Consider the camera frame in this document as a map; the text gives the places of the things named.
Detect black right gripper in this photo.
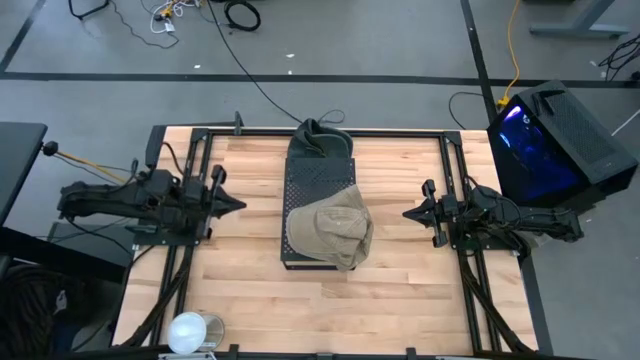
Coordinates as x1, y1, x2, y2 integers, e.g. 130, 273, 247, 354
402, 179, 462, 249

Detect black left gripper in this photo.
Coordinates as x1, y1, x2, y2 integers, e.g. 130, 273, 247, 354
184, 165, 246, 240

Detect tan baseball cap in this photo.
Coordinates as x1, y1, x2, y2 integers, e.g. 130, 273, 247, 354
285, 183, 375, 272

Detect black perforated metal stand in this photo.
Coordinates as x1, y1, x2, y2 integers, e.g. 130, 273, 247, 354
279, 157, 360, 272

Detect white round lamp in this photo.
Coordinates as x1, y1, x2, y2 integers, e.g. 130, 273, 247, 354
166, 311, 226, 355

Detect black computer tower blue light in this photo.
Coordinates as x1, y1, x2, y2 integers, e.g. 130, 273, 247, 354
485, 79, 640, 210

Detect black knob yellow rod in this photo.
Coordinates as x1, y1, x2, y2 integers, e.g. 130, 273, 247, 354
41, 140, 129, 184

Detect black desk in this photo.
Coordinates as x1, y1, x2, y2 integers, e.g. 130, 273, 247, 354
0, 121, 129, 286

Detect person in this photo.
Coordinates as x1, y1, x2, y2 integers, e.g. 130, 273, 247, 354
0, 263, 89, 360

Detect grey desk foot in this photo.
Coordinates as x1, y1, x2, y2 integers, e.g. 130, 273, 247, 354
528, 0, 631, 40

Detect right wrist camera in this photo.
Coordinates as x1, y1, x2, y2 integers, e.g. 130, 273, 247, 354
438, 193, 460, 215

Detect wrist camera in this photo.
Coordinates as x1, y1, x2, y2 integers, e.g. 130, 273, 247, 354
438, 193, 460, 215
185, 178, 207, 202

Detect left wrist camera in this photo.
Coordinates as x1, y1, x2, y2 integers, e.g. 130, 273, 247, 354
185, 178, 207, 202

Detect long black floor cable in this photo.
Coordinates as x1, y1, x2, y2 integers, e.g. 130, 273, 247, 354
205, 0, 347, 129

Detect coiled black cable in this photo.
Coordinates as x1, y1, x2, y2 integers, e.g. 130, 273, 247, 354
223, 0, 262, 33

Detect yellow floor cable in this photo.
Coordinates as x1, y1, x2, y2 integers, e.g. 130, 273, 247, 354
497, 0, 524, 109

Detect white cable bundle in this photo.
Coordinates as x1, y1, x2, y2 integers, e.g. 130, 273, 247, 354
149, 0, 201, 35

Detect tangled black cables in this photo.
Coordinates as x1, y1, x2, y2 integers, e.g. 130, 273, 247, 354
597, 32, 640, 81

